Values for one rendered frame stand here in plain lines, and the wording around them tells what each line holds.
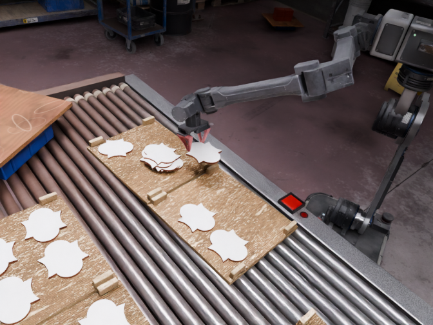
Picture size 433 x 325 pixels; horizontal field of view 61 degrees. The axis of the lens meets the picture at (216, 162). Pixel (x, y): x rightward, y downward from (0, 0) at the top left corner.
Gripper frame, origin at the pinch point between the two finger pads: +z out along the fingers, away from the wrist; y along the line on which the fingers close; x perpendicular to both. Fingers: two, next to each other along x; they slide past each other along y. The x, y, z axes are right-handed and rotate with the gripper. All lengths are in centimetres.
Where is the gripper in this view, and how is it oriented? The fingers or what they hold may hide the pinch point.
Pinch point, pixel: (195, 146)
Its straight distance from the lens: 141.9
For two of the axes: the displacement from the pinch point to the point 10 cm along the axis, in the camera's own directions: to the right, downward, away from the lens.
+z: 0.5, 8.5, 5.2
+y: -6.8, 4.1, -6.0
